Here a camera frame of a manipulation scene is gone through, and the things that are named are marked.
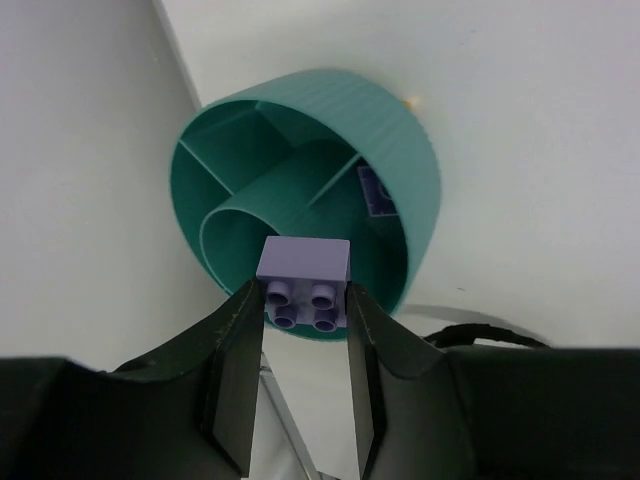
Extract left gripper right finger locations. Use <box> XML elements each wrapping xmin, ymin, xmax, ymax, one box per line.
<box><xmin>346</xmin><ymin>283</ymin><xmax>443</xmax><ymax>478</ymax></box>

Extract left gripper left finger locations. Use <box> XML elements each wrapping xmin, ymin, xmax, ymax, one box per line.
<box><xmin>114</xmin><ymin>278</ymin><xmax>265</xmax><ymax>475</ymax></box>

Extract purple square lego brick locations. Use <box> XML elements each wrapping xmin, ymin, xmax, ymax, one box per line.
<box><xmin>256</xmin><ymin>236</ymin><xmax>351</xmax><ymax>335</ymax></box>

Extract aluminium frame rail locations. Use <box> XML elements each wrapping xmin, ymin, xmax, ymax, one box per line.
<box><xmin>260</xmin><ymin>352</ymin><xmax>332</xmax><ymax>480</ymax></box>

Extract purple lego in container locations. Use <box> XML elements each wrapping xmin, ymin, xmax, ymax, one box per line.
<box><xmin>357</xmin><ymin>165</ymin><xmax>398</xmax><ymax>218</ymax></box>

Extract black cable loop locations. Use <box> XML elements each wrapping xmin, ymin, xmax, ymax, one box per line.
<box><xmin>422</xmin><ymin>322</ymin><xmax>551</xmax><ymax>351</ymax></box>

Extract teal round divided container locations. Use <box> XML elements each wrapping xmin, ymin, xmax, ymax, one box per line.
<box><xmin>169</xmin><ymin>69</ymin><xmax>442</xmax><ymax>313</ymax></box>

